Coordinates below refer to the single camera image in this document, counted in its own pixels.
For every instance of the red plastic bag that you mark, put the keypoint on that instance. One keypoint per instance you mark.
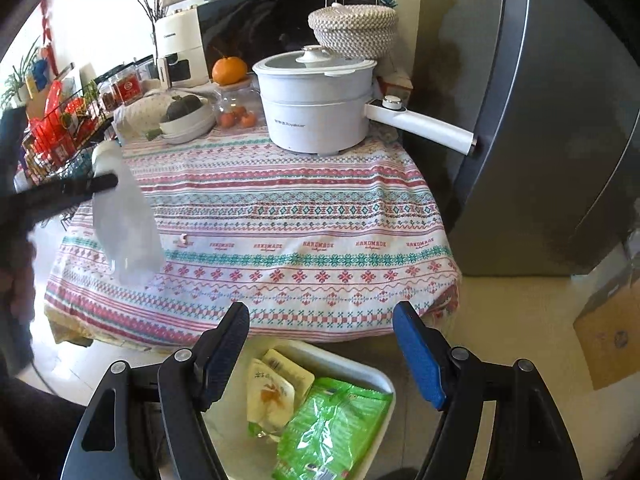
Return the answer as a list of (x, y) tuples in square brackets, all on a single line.
[(55, 125)]

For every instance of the green plant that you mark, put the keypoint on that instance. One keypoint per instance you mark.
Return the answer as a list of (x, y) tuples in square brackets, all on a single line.
[(20, 77)]

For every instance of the cardboard box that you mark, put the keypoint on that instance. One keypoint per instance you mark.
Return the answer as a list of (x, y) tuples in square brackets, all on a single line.
[(610, 335)]

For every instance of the clear plastic bottle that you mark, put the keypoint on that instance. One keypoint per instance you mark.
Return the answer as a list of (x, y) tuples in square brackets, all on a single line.
[(125, 230)]

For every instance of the green snack packet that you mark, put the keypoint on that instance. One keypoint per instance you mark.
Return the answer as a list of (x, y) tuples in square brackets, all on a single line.
[(330, 425)]

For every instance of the woven basket with lid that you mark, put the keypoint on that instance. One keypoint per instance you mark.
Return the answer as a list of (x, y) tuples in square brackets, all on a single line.
[(352, 30)]

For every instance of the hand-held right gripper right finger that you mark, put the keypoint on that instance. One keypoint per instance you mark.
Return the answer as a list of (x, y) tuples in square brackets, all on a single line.
[(417, 360)]

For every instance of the small green vegetable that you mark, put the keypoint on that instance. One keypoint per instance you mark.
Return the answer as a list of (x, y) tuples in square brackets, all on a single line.
[(152, 134)]

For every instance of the glass jar with tomatoes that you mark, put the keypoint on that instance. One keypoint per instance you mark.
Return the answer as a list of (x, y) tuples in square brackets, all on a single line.
[(240, 100)]

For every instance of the small tangerine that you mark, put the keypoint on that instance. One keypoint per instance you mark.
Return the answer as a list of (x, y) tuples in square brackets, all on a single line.
[(246, 120), (227, 119)]

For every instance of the white bin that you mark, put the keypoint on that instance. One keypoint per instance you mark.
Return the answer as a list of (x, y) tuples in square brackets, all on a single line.
[(350, 365)]

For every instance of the black microwave oven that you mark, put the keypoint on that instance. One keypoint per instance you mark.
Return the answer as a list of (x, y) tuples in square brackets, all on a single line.
[(260, 20)]

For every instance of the beige pouch with orange print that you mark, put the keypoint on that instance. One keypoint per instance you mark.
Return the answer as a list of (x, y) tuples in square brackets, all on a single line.
[(270, 395)]

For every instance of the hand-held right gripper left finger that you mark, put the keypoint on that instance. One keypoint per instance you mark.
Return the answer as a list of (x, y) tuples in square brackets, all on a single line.
[(230, 350)]

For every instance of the red-labelled jar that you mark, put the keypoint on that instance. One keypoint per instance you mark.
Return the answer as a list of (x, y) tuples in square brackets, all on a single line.
[(109, 95), (130, 87)]

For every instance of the red hanging decoration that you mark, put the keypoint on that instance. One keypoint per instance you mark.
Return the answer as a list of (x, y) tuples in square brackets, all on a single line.
[(48, 30)]

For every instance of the person's left hand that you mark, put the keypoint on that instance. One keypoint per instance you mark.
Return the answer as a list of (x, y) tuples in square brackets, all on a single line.
[(20, 290)]

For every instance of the patterned striped tablecloth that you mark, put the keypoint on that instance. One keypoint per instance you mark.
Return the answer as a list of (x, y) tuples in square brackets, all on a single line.
[(300, 220)]

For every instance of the small white scrap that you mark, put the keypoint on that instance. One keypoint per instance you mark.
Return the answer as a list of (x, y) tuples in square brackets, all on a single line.
[(183, 240)]

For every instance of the large orange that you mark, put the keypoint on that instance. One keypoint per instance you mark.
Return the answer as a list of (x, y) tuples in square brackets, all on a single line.
[(230, 71)]

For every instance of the white electric pot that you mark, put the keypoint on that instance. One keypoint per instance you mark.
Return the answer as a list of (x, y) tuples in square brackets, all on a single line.
[(315, 120)]

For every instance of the grey refrigerator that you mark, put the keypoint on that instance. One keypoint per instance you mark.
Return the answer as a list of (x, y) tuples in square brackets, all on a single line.
[(525, 110)]

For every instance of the dark green pumpkin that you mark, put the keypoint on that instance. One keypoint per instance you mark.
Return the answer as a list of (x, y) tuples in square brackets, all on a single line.
[(182, 109)]

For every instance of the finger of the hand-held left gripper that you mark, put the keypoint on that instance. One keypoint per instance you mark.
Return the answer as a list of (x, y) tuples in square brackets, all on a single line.
[(85, 187)]

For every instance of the white ceramic bowl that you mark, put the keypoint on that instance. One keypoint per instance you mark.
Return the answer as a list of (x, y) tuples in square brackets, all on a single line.
[(192, 120)]

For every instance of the white air fryer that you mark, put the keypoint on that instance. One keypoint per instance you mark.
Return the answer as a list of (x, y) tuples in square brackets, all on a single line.
[(180, 40)]

